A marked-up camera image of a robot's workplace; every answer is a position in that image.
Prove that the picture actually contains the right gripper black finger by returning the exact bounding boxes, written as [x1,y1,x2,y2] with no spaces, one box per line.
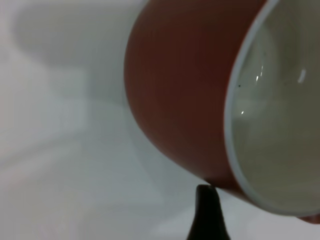
[187,184,231,240]

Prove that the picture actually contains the red mug with white inside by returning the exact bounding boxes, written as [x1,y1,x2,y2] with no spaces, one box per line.
[123,0,320,225]

